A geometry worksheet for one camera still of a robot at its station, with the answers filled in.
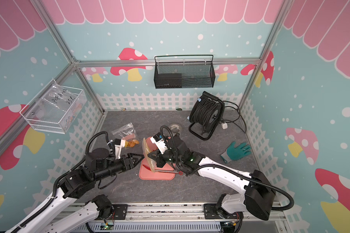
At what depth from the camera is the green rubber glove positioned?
958 mm

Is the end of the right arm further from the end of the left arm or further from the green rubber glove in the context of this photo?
the green rubber glove

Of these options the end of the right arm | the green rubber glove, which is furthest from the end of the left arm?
the green rubber glove
